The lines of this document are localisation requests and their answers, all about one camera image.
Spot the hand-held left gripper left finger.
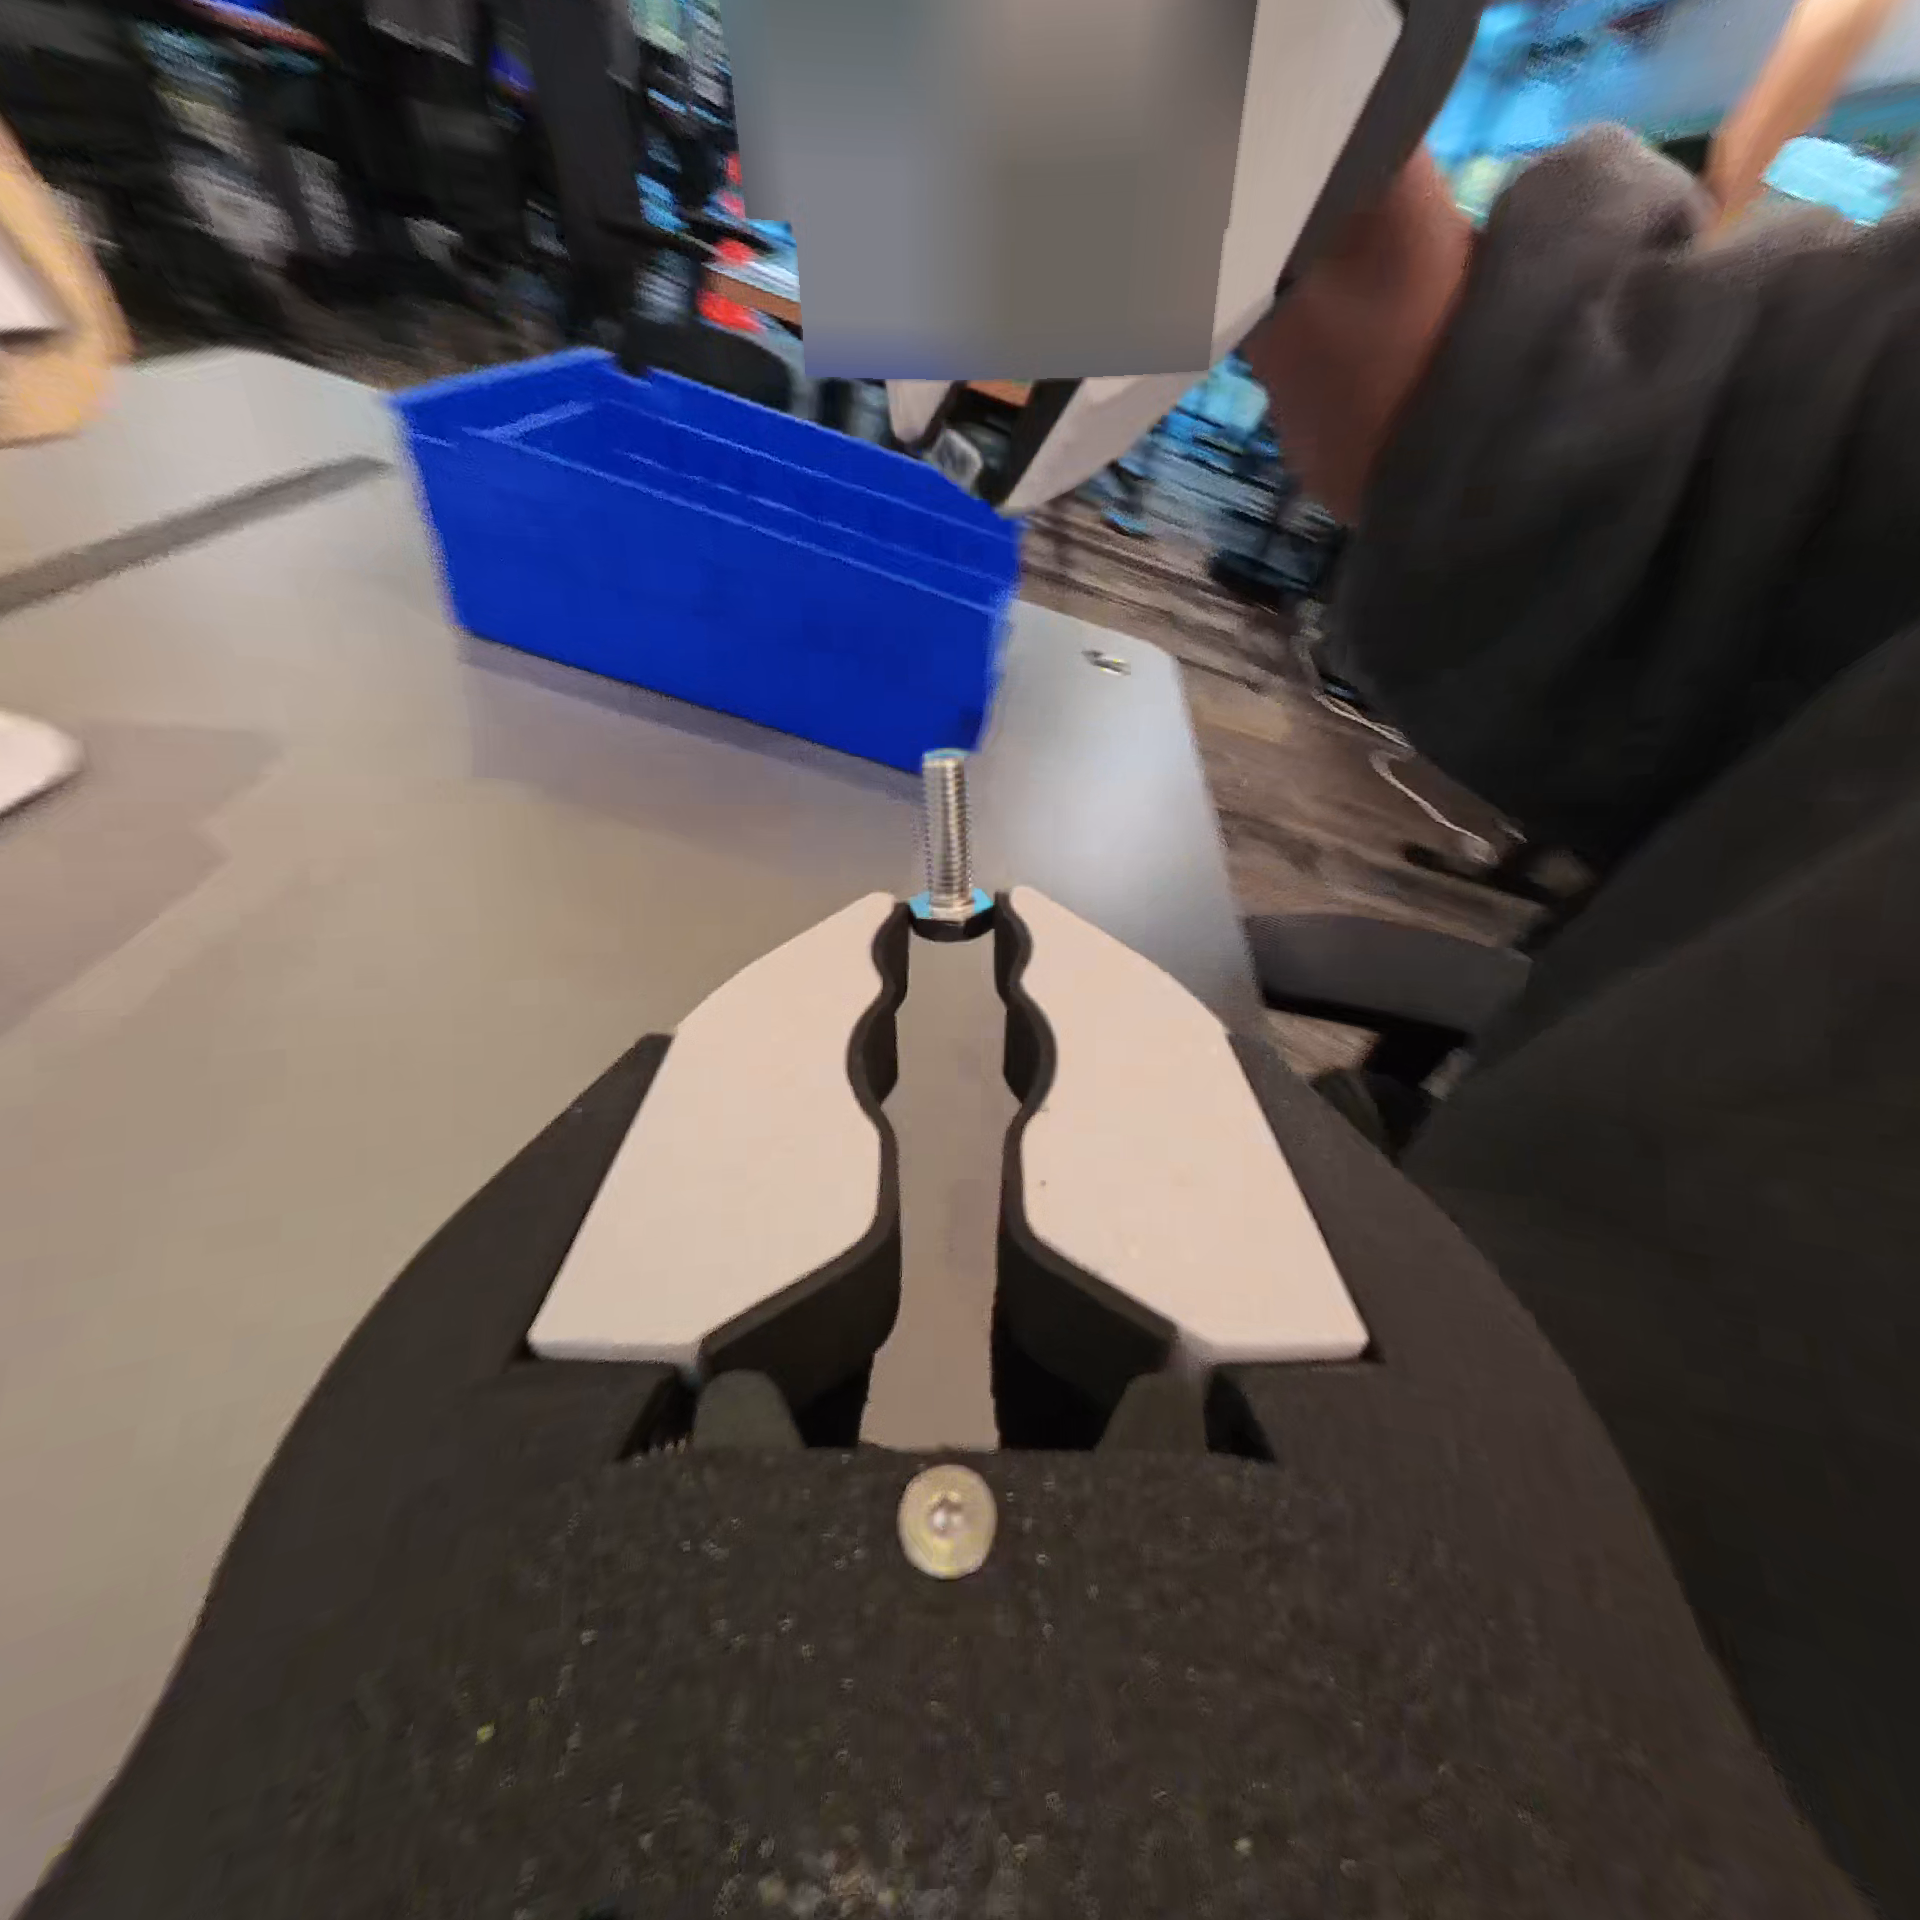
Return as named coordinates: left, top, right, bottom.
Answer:
left=528, top=889, right=956, bottom=1417

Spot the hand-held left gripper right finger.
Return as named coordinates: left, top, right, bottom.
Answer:
left=966, top=889, right=1373, bottom=1417

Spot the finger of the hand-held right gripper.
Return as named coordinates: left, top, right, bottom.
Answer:
left=896, top=374, right=1190, bottom=518
left=1210, top=0, right=1412, bottom=362

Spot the blue plastic bin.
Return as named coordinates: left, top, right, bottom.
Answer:
left=397, top=346, right=1024, bottom=780

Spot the silver bolt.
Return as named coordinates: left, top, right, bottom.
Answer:
left=911, top=748, right=983, bottom=935

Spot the person's right forearm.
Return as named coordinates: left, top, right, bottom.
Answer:
left=1320, top=122, right=1920, bottom=877

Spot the grey desk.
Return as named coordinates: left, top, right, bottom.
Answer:
left=0, top=346, right=1269, bottom=1920

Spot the person's right hand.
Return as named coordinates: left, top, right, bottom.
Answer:
left=1238, top=145, right=1479, bottom=518

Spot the wooden beam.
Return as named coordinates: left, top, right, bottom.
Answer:
left=1704, top=0, right=1910, bottom=233

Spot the person's dark clothing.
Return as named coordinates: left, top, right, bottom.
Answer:
left=1406, top=615, right=1920, bottom=1920

